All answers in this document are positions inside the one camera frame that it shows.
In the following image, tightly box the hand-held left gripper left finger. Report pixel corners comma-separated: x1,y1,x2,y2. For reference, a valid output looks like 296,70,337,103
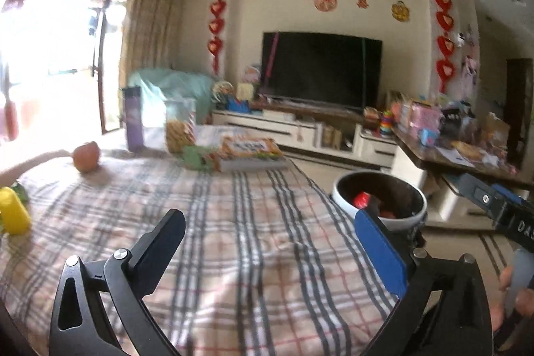
49,208,187,356

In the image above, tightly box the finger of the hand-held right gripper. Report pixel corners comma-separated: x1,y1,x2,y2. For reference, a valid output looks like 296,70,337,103
458,172,522,217

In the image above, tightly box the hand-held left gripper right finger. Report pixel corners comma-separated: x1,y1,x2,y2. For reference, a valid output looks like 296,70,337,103
354,209,495,356

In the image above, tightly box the red snack packet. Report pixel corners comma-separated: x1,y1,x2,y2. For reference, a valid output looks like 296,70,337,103
352,191,374,211

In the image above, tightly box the white trash bin black liner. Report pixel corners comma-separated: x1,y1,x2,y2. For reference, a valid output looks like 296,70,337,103
331,170,429,250

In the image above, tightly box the person's right hand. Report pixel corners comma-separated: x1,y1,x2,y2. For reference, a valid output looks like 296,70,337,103
491,262,534,340

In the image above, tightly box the white paper sheet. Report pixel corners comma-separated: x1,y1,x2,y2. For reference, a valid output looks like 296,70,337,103
438,147,474,167

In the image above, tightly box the white side table marble top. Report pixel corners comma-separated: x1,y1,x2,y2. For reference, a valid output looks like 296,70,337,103
390,122,534,232

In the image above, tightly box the pink toy box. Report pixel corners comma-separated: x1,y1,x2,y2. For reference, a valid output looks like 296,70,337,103
400,99,443,131

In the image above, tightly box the green milk carton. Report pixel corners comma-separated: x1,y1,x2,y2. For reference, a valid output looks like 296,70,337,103
182,145,218,172

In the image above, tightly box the clear cookie jar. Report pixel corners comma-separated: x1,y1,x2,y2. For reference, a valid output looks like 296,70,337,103
165,97,197,153

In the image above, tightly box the orange fruit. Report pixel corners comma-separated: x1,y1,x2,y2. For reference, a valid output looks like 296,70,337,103
73,141,101,173

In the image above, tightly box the purple drink bottle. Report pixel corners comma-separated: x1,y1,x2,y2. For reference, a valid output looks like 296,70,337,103
121,86,145,152

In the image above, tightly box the orange children's book box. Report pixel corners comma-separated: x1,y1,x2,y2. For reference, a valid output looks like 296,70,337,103
213,136,288,173

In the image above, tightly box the yellow plastic bottle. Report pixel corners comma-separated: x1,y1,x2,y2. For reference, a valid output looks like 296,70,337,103
0,187,33,236

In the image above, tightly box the teal covered armchair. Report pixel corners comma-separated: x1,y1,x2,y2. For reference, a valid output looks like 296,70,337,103
127,67,222,123

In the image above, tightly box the white television cabinet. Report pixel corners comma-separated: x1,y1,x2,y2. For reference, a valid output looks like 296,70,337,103
212,101,397,169

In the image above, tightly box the ferris wheel toy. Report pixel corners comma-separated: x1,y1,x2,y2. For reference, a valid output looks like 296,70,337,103
211,83,235,110

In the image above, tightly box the glass balcony door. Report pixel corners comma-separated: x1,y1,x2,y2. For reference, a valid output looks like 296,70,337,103
0,0,130,135

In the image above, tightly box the black flat television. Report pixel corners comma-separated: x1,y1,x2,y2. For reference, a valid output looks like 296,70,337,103
261,31,383,111

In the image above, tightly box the beige patterned curtain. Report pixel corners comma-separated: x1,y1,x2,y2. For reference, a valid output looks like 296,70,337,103
119,0,182,131

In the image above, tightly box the rainbow stacking ring toy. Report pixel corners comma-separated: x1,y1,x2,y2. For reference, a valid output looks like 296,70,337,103
379,110,395,137

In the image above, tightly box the red heart string decoration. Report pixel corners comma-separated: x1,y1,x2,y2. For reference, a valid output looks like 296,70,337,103
210,0,229,74
432,0,456,93

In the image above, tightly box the gold wall decal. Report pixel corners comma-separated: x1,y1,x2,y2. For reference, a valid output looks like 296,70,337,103
391,1,411,23

